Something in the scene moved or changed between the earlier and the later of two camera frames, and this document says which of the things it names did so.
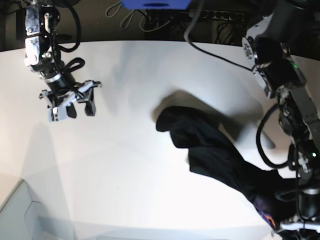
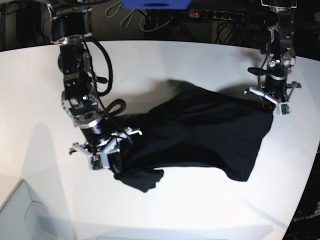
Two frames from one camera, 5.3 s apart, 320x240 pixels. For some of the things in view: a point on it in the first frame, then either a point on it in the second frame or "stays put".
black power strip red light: (218, 14) stays put
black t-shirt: (212, 149) → (190, 126)
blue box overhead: (156, 4) stays put
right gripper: (80, 93) → (104, 149)
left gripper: (299, 228) → (278, 97)
